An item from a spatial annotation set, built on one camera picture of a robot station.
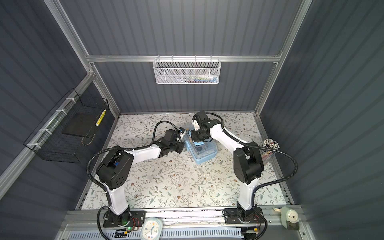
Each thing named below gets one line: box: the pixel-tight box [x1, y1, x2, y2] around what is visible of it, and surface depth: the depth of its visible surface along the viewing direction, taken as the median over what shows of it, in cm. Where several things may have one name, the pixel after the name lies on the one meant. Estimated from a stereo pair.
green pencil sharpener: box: [280, 206, 302, 231], surface depth 69 cm
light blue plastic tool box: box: [182, 128, 218, 165], surface depth 91 cm
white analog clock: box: [140, 217, 164, 240], surface depth 70 cm
